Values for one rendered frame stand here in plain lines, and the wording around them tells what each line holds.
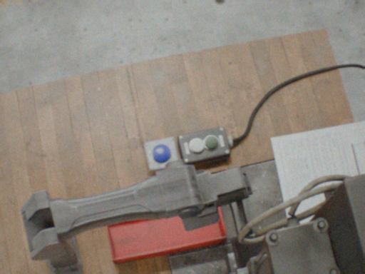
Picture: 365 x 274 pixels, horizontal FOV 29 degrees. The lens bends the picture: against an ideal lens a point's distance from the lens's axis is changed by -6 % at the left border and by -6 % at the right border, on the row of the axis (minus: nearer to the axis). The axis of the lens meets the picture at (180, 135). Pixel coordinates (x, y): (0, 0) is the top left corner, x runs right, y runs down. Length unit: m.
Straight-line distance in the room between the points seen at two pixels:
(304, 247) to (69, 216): 0.38
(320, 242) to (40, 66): 1.92
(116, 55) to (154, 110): 1.07
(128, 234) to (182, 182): 0.47
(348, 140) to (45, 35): 1.47
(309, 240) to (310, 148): 0.70
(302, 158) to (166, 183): 0.58
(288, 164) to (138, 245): 0.38
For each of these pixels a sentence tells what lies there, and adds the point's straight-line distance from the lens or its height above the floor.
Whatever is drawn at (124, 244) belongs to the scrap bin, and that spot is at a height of 0.91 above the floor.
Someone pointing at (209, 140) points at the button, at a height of 0.94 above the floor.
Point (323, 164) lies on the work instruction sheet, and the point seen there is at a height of 0.90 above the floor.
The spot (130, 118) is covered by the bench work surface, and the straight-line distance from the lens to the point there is 1.68.
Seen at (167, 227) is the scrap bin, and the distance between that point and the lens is 1.61.
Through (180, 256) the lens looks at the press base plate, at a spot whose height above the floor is 0.90.
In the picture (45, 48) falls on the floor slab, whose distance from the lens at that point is 2.79.
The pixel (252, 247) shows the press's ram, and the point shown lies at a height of 1.14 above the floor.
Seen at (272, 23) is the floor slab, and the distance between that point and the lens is 2.81.
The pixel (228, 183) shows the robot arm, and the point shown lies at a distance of 1.21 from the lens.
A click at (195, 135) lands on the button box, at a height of 0.93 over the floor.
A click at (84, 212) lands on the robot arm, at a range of 1.15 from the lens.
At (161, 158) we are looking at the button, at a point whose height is 0.94.
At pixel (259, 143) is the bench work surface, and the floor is 0.90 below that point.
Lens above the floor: 2.48
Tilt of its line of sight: 72 degrees down
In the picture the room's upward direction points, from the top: straight up
